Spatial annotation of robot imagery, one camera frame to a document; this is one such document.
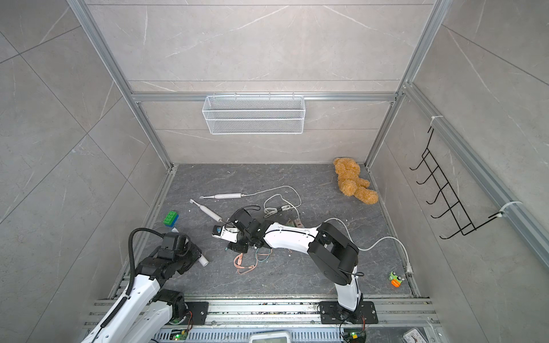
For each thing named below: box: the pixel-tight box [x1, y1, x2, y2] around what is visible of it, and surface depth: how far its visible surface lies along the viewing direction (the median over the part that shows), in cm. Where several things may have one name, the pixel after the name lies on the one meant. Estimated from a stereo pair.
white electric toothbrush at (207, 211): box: [189, 198, 224, 223], surface depth 101 cm
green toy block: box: [162, 210, 180, 228], surface depth 97 cm
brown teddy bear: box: [333, 157, 379, 206], surface depth 105 cm
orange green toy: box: [388, 270, 405, 288], surface depth 81 cm
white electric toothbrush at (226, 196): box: [199, 192, 246, 200], surface depth 106 cm
